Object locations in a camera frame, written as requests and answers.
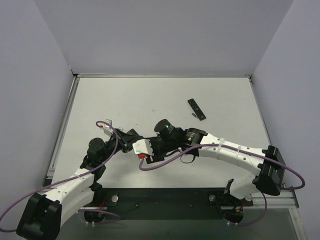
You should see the wide black remote control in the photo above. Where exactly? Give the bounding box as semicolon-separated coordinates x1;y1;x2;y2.
123;128;147;144

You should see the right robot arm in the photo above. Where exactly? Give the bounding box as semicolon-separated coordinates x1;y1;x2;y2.
140;119;285;200

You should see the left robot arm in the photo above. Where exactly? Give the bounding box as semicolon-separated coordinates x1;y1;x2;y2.
16;129;141;240

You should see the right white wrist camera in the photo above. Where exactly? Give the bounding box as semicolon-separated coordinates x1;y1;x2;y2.
132;138;154;159

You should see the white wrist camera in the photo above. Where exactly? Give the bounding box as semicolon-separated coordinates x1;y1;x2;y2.
95;119;123;137
132;138;154;159

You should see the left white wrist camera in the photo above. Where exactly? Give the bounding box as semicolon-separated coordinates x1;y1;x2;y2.
95;119;123;137

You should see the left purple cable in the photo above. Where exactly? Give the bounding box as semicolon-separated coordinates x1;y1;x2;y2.
0;120;123;232

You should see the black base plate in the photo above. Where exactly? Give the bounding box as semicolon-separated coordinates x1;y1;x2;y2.
84;187;253;224

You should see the aluminium front rail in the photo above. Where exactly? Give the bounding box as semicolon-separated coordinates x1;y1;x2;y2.
37;187;300;210

